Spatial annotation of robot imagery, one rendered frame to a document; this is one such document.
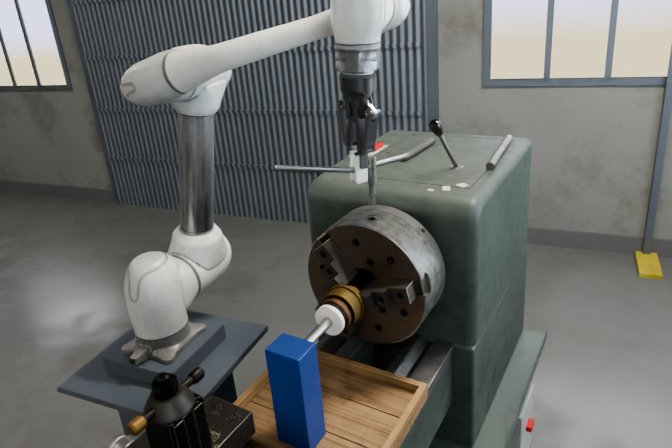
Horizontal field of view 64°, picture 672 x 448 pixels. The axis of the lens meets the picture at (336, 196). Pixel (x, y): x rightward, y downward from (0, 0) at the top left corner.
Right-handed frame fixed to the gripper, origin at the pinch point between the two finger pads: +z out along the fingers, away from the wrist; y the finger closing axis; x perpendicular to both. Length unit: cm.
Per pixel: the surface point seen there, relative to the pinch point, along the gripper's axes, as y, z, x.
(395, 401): 20, 48, -4
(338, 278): 3.2, 23.9, -7.9
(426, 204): 1.7, 13.1, 18.4
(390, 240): 8.2, 15.3, 2.7
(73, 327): -216, 151, -60
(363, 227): 2.3, 13.7, -0.4
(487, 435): 17, 81, 31
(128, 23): -380, -5, 33
